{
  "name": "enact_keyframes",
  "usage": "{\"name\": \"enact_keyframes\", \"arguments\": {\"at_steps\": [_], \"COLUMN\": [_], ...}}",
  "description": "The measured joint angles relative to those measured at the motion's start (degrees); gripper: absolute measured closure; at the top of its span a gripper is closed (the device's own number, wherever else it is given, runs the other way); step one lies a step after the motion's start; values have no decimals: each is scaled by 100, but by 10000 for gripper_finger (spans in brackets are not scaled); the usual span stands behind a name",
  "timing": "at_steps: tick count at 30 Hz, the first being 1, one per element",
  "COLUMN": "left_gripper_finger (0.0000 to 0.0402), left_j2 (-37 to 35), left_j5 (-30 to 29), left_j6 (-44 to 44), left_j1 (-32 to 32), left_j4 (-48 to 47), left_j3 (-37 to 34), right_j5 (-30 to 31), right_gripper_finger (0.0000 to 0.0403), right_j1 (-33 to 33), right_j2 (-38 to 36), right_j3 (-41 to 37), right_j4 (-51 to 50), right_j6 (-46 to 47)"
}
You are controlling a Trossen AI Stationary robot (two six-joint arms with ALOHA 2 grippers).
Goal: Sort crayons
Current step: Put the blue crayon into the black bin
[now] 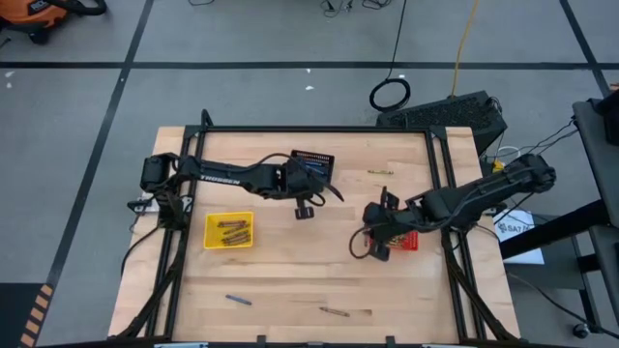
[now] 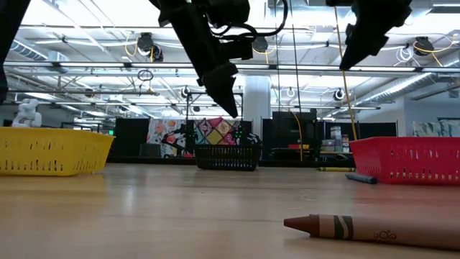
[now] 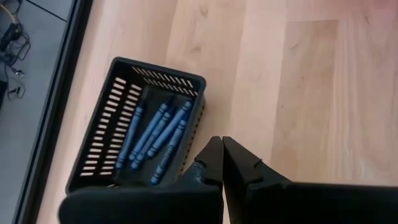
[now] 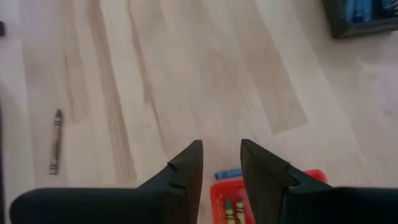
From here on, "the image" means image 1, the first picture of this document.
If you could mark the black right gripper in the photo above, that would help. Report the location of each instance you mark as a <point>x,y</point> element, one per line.
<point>383,224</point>

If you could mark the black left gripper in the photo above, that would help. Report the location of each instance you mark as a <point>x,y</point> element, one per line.
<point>295,181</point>

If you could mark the blue crayon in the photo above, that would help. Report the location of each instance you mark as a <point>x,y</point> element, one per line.
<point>319,164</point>
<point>238,300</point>
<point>320,170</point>

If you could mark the brown crayon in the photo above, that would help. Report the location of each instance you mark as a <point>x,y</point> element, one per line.
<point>236,230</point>
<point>238,242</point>
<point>333,311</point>
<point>232,223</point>
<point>236,237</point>

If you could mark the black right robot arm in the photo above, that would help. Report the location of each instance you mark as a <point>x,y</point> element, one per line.
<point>483,191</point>

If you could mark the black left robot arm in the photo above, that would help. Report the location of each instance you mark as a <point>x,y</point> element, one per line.
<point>220,174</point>

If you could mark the black plastic basket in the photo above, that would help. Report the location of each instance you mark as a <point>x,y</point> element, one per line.
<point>329,162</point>

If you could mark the red plastic basket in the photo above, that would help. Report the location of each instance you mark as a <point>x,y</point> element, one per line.
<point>412,240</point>

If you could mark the yellow plastic basket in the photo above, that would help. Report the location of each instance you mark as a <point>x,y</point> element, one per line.
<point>213,241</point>

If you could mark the black perforated computer case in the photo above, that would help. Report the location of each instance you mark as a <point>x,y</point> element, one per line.
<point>445,116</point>

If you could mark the yellow plug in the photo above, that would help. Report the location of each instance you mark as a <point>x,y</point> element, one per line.
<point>498,167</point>

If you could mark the white paper sheet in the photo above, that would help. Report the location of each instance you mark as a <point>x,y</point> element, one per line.
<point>527,256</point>

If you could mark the black table beam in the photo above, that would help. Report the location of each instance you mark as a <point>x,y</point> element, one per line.
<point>556,228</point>

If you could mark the grey table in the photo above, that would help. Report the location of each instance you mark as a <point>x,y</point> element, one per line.
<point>597,169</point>

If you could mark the black caster wheel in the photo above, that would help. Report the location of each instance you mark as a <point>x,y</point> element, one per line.
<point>580,331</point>

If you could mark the black equipment box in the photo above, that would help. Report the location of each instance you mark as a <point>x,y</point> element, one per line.
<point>610,116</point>

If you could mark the black orange striped mat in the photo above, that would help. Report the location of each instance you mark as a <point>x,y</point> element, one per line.
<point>19,314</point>

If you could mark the orange shop vacuum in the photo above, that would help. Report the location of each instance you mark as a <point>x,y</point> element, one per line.
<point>29,14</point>

